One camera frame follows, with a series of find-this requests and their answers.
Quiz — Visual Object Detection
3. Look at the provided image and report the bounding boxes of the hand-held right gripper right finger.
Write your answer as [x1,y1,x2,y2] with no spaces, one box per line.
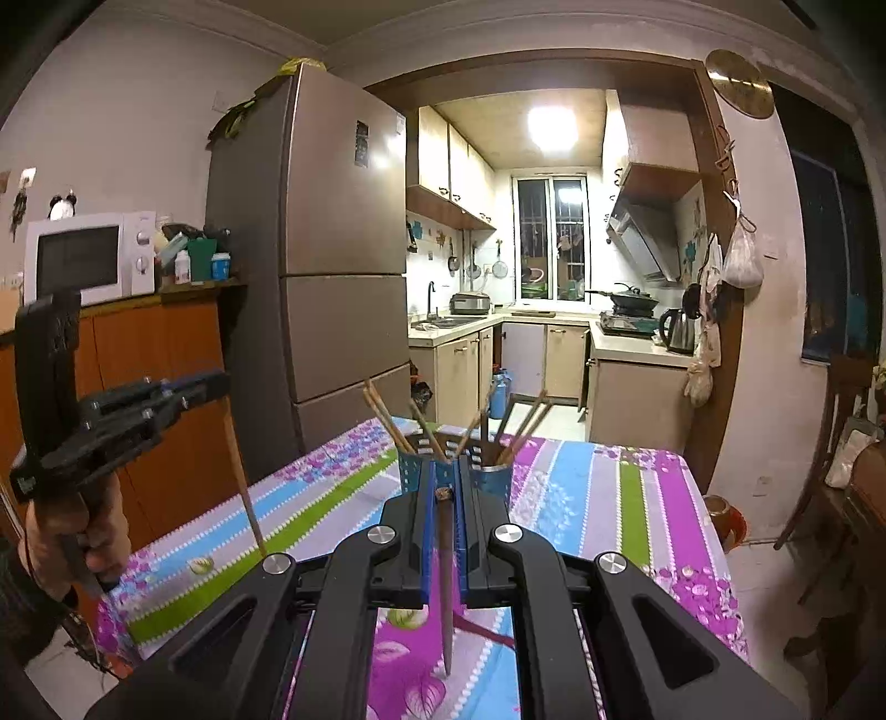
[452,461,802,720]

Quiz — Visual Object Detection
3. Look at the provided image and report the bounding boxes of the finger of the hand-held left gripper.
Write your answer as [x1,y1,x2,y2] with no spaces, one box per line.
[42,405,191,480]
[78,371,234,418]

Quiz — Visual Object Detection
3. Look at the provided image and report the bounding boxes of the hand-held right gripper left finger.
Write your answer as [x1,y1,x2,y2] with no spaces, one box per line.
[86,461,440,720]

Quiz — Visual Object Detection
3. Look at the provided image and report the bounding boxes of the dark brown chopstick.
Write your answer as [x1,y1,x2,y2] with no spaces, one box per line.
[435,488,456,677]
[223,415,268,559]

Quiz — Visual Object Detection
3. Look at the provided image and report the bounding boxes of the blue perforated chopstick holder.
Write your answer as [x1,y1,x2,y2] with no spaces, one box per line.
[395,433,515,528]

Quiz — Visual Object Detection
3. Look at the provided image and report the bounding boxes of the bunch of wooden chopsticks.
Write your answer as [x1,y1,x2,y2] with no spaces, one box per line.
[361,377,555,466]

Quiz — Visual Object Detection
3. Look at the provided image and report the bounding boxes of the person's left forearm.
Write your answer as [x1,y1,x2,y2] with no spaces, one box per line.
[0,536,80,669]

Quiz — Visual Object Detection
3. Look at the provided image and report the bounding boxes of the person's left hand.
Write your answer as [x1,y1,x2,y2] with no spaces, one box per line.
[26,471,131,605]

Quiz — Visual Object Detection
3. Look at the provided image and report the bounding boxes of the orange wooden cabinet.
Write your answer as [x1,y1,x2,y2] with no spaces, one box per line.
[0,279,245,558]

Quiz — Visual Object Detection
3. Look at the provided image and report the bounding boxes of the white microwave oven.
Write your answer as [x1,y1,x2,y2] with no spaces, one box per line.
[23,210,158,307]

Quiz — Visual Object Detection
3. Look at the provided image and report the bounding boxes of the green plastic container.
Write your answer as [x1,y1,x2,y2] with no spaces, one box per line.
[186,236,218,282]

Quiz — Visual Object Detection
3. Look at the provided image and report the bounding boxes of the floral striped tablecloth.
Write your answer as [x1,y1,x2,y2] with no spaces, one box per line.
[95,415,754,720]

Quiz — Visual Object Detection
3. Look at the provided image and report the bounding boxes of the brown refrigerator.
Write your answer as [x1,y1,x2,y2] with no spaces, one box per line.
[205,64,412,479]

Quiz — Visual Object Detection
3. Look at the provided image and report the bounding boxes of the kitchen sink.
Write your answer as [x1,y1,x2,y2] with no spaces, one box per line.
[414,280,466,332]

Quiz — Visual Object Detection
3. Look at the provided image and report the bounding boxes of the kitchen counter cabinets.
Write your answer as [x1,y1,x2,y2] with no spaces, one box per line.
[408,310,702,445]

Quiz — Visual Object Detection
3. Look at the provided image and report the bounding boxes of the orange clay pot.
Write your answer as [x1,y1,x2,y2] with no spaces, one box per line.
[704,493,750,553]

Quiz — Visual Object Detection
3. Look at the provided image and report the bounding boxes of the gas stove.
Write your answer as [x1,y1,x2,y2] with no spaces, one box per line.
[598,308,660,340]

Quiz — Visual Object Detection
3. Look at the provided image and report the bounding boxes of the dark bag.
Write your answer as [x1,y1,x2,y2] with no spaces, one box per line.
[207,95,262,144]

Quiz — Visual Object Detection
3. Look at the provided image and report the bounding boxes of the beige hanging bags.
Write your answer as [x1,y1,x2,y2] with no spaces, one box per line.
[684,325,722,408]

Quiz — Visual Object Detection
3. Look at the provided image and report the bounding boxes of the black wok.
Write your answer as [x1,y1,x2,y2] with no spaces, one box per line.
[586,281,660,310]

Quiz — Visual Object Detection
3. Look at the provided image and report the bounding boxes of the steel electric kettle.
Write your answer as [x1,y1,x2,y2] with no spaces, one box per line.
[658,306,698,356]

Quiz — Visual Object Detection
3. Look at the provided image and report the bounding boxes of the kitchen window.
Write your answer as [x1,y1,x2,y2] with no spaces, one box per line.
[511,172,591,304]

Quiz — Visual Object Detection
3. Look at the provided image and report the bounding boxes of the steel range hood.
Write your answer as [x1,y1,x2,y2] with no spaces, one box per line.
[605,192,684,286]

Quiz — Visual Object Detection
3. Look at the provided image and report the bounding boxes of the white hanging rag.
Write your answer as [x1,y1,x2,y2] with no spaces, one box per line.
[698,234,725,326]

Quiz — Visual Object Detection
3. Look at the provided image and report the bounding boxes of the dark wooden chair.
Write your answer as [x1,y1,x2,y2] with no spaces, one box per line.
[784,352,882,605]

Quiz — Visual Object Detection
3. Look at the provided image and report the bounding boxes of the white hanging plastic bag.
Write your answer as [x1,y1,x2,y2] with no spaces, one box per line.
[719,206,765,290]

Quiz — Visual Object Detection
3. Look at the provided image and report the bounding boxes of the white cloth bag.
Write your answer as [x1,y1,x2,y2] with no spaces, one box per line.
[823,428,883,487]

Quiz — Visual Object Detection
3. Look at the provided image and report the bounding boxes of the dark wooden table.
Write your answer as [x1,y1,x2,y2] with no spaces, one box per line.
[846,441,886,558]

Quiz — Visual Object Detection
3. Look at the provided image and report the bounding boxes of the kitchen ceiling light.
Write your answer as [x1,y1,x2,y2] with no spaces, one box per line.
[528,104,580,155]

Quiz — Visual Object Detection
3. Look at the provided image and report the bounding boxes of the hanging knot ornament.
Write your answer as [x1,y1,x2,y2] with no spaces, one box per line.
[715,125,739,198]

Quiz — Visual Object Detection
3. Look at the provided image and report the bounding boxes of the dark room window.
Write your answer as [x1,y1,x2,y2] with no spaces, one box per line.
[787,89,882,364]

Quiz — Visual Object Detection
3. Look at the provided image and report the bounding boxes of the hanging wall ornament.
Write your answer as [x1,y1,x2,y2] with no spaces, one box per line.
[9,167,37,241]

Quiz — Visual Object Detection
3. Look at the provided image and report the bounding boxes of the brown door frame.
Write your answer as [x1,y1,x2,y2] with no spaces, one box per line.
[363,58,747,489]

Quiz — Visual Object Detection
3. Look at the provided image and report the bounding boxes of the beige wall cabinet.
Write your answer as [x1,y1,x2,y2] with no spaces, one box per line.
[600,89,705,203]
[405,106,498,232]

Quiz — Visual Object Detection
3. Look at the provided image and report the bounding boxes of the flower wall decal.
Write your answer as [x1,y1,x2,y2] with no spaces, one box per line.
[681,192,708,279]

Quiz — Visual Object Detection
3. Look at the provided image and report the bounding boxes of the gold round wall clock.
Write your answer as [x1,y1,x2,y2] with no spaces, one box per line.
[704,48,776,120]

